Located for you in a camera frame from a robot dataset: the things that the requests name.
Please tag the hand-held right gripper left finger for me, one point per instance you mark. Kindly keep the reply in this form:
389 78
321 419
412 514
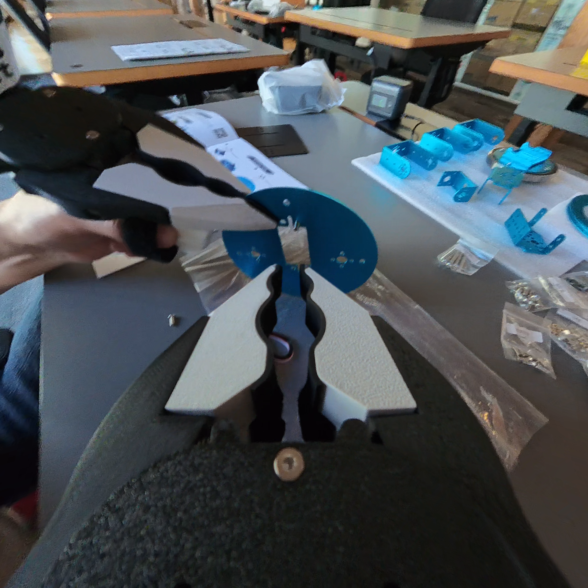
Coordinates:
220 363

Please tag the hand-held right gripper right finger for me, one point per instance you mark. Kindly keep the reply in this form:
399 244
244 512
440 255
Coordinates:
363 363

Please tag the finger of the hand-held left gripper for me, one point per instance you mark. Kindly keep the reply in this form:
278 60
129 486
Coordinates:
151 188
183 151

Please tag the blue round metal plate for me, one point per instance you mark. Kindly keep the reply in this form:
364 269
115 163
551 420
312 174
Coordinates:
330 229

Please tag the grey wood-edged desk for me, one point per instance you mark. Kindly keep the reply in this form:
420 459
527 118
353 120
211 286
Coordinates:
82 46
551 69
390 27

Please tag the black rectangular desk plate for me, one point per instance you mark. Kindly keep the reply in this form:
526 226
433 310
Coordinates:
275 140

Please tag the person's left hand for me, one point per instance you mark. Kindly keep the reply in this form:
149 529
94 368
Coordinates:
55 239

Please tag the clear plastic bag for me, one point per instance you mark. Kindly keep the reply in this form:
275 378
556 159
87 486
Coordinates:
436 358

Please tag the printed paper sheet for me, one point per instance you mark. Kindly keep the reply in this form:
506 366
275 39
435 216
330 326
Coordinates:
183 49

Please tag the white plastic bag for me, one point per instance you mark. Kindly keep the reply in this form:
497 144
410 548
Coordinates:
298 92

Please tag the pile of small screw bags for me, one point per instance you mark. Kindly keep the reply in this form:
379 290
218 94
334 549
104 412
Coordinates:
528 340

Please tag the white foam sheet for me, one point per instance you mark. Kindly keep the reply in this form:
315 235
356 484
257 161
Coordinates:
487 216

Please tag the person's blue jeans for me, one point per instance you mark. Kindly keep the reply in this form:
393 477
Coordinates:
18 390

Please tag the small black display device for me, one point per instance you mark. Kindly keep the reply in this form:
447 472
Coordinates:
388 99

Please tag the round metal turntable bearing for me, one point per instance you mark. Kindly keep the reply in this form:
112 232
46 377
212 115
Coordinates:
546 172

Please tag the black office chair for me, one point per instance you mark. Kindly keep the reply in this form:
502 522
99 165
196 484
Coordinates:
454 11

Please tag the small blue U bracket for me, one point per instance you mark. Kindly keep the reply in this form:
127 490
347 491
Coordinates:
459 188

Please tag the blue legged perforated bracket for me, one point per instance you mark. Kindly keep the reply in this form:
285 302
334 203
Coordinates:
503 177

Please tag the blue folded metal bracket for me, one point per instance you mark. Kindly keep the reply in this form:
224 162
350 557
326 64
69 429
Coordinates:
523 156

